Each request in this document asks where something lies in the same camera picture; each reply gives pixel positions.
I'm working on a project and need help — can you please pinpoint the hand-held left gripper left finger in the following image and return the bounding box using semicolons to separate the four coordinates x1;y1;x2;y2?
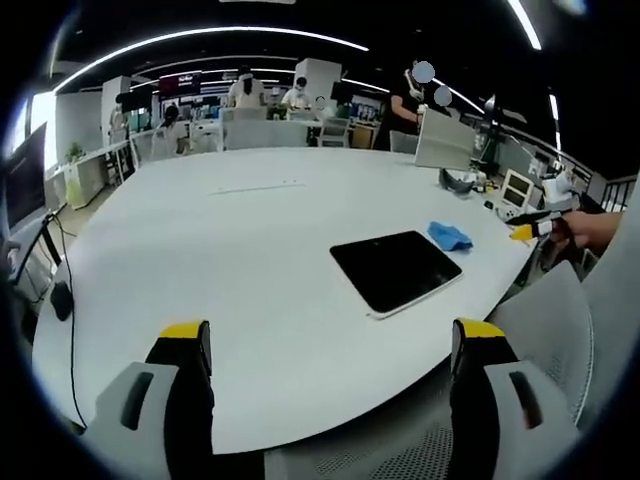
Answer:
91;319;217;456

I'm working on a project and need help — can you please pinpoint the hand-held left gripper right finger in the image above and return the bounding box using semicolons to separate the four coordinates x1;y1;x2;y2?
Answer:
448;317;567;480

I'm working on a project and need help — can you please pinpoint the blue cleaning cloth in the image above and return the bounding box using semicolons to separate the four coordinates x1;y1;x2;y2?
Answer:
426;220;474;253

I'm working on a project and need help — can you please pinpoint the rectangular white-framed mirror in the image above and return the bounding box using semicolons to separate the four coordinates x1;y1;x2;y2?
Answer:
329;229;466;322

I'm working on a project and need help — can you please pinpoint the person's right hand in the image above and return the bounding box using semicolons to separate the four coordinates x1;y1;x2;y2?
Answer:
567;210;627;249

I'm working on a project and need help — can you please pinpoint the white framed box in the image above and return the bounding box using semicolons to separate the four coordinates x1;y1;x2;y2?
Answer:
498;168;535;210

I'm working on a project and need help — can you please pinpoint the grey mesh office chair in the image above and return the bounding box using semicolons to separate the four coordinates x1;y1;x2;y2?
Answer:
263;259;597;480

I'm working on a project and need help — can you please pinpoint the black curved headset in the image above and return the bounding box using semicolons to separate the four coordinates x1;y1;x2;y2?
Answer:
438;167;474;200

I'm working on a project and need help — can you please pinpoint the grey desk lamp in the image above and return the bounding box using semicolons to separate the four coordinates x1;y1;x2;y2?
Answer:
479;93;506;166

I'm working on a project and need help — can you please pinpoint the grey upright panel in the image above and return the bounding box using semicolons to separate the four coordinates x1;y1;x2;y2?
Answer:
413;108;476;171

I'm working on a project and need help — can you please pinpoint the black power adapter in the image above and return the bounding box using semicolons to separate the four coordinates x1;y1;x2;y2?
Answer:
49;281;75;322

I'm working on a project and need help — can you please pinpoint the yellow-green bag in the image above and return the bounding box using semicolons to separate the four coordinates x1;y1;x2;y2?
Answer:
64;168;87;210

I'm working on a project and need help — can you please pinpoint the white office chair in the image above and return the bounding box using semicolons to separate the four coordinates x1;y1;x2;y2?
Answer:
317;116;352;149

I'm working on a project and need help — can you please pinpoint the dark monitor screen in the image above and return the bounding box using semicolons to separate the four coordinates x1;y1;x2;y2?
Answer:
0;121;49;232

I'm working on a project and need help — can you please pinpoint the white desk divider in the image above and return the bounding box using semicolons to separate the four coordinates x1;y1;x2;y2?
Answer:
220;106;322;151

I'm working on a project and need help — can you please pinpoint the black cable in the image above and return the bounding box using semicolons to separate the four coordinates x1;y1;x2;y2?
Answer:
43;209;90;432

